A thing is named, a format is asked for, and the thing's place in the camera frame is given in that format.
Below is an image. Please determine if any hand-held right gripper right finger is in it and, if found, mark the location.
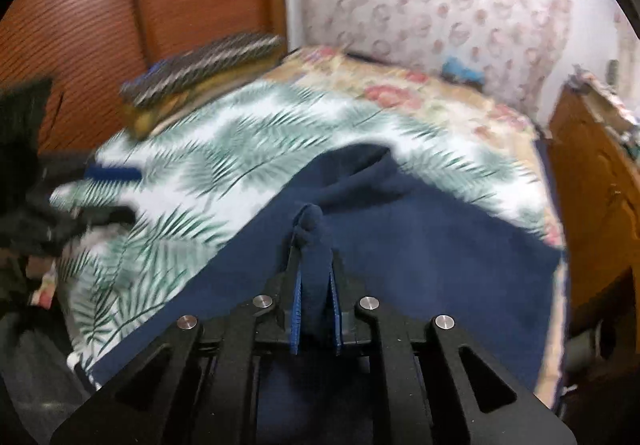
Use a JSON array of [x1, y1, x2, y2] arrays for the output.
[[327, 260, 576, 445]]

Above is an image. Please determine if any striped pillow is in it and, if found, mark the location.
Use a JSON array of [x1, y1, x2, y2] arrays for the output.
[[120, 32, 286, 108]]

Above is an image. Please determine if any floral blanket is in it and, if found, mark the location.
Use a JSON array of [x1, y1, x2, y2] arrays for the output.
[[30, 45, 568, 406]]

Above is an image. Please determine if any white palm leaf print cloth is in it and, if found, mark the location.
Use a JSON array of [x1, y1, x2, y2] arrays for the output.
[[50, 77, 551, 371]]

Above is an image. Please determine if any navy t-shirt with orange print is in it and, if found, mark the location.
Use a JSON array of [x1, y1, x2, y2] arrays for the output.
[[90, 142, 561, 445]]

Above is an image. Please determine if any desk clutter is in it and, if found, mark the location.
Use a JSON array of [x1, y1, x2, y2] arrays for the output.
[[565, 60, 640, 146]]

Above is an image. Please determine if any yellow folded cloth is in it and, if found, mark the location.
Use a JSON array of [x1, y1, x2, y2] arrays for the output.
[[122, 75, 241, 140]]

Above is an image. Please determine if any wooden cabinet desk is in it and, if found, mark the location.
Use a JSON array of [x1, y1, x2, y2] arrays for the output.
[[547, 85, 640, 311]]

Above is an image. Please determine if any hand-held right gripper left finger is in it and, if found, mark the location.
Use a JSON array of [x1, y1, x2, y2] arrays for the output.
[[50, 245, 304, 445]]

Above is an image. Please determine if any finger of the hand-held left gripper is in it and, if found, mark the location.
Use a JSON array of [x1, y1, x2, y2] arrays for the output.
[[75, 205, 138, 228], [82, 165, 143, 183]]

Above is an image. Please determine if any small blue toy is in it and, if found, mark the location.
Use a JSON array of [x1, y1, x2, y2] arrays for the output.
[[442, 56, 486, 83]]

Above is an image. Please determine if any dark grey cloth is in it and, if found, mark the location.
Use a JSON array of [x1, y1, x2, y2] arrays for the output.
[[0, 305, 91, 445]]

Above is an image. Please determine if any navy bed sheet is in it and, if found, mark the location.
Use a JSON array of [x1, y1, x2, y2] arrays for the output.
[[537, 135, 571, 416]]

